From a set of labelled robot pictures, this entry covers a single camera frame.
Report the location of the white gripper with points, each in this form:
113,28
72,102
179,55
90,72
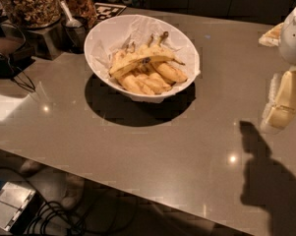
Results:
293,38

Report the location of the yellow banana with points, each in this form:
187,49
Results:
120,54
169,72
154,82
149,52
130,83

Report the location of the white bowl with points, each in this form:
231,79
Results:
106,38

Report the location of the white paper liner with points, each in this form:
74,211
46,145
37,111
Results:
142,57

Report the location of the black white fiducial marker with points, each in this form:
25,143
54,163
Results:
106,11

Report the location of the small glass snack jar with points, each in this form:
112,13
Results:
84,9

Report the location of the dark cup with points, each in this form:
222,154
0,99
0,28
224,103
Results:
76,35

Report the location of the white plastic spoon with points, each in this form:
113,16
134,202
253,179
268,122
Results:
71,22

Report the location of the metal stand block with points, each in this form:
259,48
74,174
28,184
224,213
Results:
47,42

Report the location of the large glass nut jar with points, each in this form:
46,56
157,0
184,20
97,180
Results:
32,14

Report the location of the black appliance on left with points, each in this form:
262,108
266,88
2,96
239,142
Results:
15,51

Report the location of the silver box on floor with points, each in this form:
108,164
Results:
18,207

